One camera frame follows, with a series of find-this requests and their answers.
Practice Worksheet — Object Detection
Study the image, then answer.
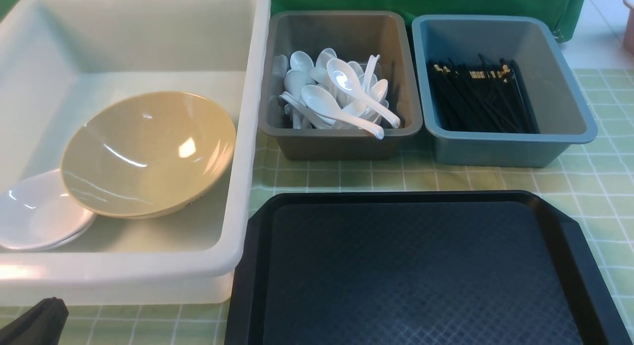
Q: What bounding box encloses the grey plastic spoon bin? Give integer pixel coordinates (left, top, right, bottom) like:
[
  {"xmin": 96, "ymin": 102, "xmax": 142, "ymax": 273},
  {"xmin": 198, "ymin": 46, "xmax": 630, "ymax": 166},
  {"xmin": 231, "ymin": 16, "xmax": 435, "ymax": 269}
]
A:
[{"xmin": 259, "ymin": 10, "xmax": 423, "ymax": 161}]

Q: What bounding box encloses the white spoon front of pile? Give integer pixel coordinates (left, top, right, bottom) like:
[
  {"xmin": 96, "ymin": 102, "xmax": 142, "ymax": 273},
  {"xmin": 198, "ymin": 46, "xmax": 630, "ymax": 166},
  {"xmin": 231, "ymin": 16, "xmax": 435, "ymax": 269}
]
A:
[{"xmin": 301, "ymin": 85, "xmax": 385, "ymax": 140}]

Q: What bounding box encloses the bundle of black chopsticks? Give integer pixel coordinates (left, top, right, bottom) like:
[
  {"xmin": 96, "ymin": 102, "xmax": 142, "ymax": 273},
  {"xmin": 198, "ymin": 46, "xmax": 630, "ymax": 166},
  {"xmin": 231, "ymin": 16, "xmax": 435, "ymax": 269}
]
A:
[{"xmin": 426, "ymin": 54, "xmax": 540, "ymax": 134}]

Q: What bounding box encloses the white spoon of pile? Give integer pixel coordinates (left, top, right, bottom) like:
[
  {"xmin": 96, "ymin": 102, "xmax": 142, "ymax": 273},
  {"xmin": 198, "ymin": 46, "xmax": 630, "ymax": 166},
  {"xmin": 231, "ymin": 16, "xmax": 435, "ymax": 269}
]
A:
[
  {"xmin": 301, "ymin": 85, "xmax": 385, "ymax": 140},
  {"xmin": 326, "ymin": 58, "xmax": 401, "ymax": 128}
]

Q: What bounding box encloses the large white plastic tub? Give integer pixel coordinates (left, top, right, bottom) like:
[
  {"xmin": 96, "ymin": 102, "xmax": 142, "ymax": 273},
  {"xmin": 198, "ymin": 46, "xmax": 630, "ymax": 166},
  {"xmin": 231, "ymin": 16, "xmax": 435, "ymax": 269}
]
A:
[{"xmin": 1, "ymin": 0, "xmax": 271, "ymax": 307}]

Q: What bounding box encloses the pile of white spoons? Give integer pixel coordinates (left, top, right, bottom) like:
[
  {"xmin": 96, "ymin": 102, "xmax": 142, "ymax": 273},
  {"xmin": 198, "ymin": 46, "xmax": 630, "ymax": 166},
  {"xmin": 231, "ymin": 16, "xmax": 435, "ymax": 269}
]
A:
[{"xmin": 272, "ymin": 48, "xmax": 389, "ymax": 129}]

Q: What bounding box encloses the beige noodle bowl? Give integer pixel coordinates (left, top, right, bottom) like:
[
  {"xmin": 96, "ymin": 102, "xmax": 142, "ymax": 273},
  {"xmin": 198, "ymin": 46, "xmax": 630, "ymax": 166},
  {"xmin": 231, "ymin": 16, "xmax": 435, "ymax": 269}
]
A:
[{"xmin": 60, "ymin": 91, "xmax": 236, "ymax": 219}]

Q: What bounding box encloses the green checkered tablecloth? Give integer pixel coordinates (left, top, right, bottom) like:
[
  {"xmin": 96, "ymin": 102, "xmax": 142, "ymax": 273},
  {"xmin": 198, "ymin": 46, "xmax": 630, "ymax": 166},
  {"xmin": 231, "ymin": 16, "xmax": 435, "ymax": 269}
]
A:
[{"xmin": 0, "ymin": 67, "xmax": 634, "ymax": 345}]

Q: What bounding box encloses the green backdrop cloth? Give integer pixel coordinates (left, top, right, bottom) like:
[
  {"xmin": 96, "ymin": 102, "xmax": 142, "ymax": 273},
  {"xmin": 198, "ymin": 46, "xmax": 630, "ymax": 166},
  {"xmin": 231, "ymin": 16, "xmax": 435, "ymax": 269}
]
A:
[{"xmin": 0, "ymin": 0, "xmax": 590, "ymax": 42}]

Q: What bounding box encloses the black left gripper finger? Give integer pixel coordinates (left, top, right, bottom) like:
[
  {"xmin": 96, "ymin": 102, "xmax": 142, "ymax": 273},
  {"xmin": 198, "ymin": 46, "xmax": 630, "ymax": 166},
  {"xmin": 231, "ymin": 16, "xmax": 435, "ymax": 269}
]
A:
[{"xmin": 0, "ymin": 297, "xmax": 69, "ymax": 345}]

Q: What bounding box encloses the black plastic tray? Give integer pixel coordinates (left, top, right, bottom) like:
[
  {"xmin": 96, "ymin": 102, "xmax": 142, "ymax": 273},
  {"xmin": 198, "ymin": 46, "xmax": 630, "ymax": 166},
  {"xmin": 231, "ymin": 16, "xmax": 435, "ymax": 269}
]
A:
[{"xmin": 224, "ymin": 190, "xmax": 632, "ymax": 345}]

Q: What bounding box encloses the white square sauce dish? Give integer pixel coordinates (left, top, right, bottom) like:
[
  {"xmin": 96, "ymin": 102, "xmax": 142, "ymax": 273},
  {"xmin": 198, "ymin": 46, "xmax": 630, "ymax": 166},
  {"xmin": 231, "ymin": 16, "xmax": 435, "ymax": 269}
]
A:
[{"xmin": 0, "ymin": 169, "xmax": 97, "ymax": 251}]

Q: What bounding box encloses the blue plastic chopstick bin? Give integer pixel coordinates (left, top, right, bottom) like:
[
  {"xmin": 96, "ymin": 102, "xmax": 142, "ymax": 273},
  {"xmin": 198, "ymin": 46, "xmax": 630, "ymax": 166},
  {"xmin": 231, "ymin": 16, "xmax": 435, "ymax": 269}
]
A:
[{"xmin": 412, "ymin": 15, "xmax": 598, "ymax": 168}]

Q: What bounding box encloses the white spoon top of pile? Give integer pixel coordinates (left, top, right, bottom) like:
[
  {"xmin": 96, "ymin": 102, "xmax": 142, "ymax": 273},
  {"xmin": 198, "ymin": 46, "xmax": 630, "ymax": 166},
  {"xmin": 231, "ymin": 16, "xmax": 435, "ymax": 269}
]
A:
[{"xmin": 326, "ymin": 58, "xmax": 401, "ymax": 128}]

